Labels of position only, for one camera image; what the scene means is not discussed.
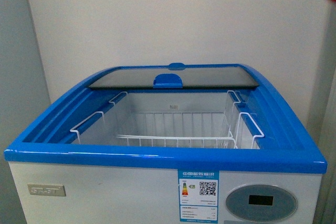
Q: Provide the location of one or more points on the white blue chest freezer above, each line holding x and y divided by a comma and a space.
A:
120, 184

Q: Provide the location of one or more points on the oval grey control panel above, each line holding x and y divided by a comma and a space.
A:
261, 203

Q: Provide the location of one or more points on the white wire basket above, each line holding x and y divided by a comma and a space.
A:
180, 120

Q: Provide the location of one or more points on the blue energy label sticker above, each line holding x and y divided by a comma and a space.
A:
198, 195

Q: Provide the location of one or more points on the grey instruction sticker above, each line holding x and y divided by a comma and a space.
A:
238, 222

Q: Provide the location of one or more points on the blue lid handle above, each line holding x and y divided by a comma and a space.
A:
167, 81

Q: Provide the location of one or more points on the silver brand badge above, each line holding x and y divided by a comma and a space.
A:
47, 190

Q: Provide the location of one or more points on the glass sliding freezer lid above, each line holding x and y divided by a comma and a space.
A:
192, 78

